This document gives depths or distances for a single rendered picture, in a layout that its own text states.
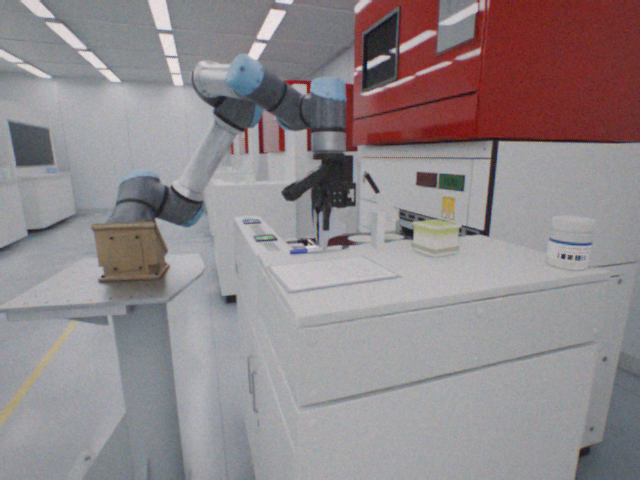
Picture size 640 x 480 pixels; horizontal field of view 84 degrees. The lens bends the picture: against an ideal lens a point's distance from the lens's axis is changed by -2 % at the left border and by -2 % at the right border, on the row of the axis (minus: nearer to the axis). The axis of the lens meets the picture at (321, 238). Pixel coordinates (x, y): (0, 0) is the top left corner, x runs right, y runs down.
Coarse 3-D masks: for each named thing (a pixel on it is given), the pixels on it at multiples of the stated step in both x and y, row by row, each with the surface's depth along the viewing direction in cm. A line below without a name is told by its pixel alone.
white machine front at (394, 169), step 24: (432, 144) 118; (456, 144) 107; (480, 144) 98; (384, 168) 150; (408, 168) 133; (432, 168) 119; (456, 168) 108; (480, 168) 99; (384, 192) 151; (408, 192) 134; (432, 192) 120; (456, 192) 109; (480, 192) 99; (360, 216) 176; (432, 216) 121; (456, 216) 109; (480, 216) 100
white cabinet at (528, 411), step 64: (256, 320) 89; (256, 384) 98; (448, 384) 60; (512, 384) 65; (576, 384) 72; (256, 448) 111; (320, 448) 54; (384, 448) 59; (448, 448) 64; (512, 448) 69; (576, 448) 76
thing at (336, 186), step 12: (324, 156) 75; (336, 156) 76; (348, 156) 78; (336, 168) 78; (348, 168) 79; (324, 180) 78; (336, 180) 79; (348, 180) 79; (312, 192) 81; (324, 192) 77; (336, 192) 78; (348, 192) 80; (336, 204) 79; (348, 204) 78
